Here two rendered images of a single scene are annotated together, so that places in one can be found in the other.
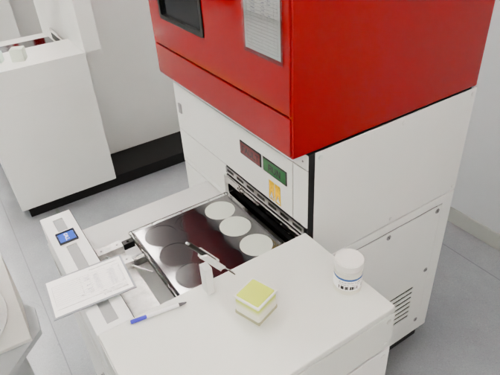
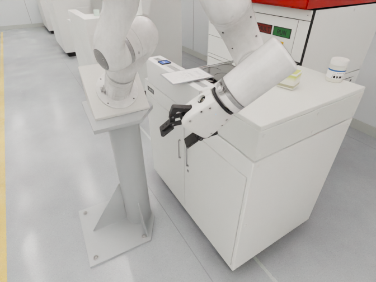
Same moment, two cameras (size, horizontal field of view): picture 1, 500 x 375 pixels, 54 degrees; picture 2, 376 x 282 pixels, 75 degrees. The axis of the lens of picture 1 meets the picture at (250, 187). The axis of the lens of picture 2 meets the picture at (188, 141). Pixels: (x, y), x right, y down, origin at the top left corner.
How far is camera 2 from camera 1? 0.69 m
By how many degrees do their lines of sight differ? 1
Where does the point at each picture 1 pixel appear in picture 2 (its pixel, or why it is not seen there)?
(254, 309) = (293, 75)
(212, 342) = (268, 94)
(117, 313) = (207, 84)
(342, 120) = not seen: outside the picture
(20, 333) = (144, 103)
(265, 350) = (300, 97)
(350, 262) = (342, 60)
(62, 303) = (174, 79)
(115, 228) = not seen: hidden behind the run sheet
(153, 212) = not seen: hidden behind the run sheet
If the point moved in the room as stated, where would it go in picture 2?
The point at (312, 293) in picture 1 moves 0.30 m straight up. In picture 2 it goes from (315, 81) to (339, 5)
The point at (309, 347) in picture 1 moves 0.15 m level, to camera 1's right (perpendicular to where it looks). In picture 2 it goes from (325, 97) to (363, 97)
